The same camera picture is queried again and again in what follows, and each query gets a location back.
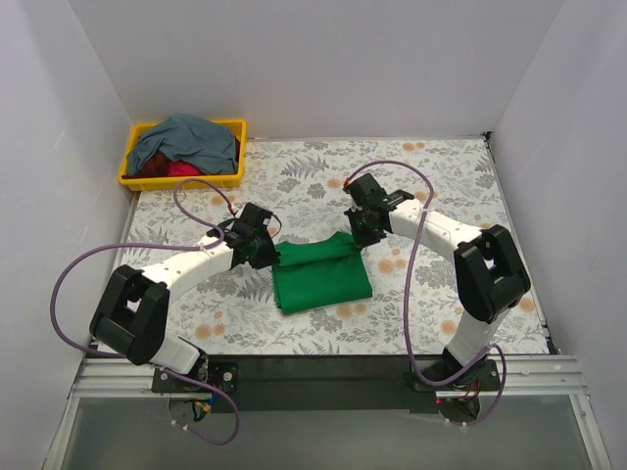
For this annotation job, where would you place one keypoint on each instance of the dark red t-shirt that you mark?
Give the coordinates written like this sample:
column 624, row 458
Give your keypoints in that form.
column 157, row 166

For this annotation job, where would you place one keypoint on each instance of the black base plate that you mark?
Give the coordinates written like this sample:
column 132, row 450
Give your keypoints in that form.
column 483, row 375
column 220, row 374

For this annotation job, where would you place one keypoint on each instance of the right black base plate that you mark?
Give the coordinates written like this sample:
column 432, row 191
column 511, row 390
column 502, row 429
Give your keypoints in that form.
column 483, row 375

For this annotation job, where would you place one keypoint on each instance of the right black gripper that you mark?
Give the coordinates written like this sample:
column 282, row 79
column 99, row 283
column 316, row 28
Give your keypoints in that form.
column 362, row 223

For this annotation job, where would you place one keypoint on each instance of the aluminium frame rail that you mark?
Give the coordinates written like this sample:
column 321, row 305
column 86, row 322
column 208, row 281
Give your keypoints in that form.
column 334, row 412

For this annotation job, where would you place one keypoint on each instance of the magenta t-shirt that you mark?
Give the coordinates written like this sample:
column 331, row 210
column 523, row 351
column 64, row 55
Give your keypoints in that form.
column 183, row 169

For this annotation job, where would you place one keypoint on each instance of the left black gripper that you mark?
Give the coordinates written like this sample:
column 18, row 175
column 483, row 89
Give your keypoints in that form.
column 265, row 251

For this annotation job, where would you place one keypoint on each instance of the yellow plastic bin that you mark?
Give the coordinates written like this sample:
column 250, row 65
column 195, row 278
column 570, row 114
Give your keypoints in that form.
column 238, row 126

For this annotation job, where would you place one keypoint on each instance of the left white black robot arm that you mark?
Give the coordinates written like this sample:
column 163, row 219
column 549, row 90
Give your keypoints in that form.
column 132, row 315

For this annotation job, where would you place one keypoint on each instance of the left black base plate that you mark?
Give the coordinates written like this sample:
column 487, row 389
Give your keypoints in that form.
column 220, row 374

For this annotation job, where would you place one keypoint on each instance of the green t-shirt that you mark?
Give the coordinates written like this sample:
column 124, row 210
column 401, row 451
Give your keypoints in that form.
column 320, row 274

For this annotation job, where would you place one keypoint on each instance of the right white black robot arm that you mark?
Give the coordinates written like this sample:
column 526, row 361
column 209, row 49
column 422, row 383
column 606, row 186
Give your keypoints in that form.
column 490, row 274

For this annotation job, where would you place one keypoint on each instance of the grey-blue t-shirt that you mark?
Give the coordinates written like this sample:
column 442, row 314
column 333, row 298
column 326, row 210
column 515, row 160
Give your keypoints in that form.
column 209, row 146

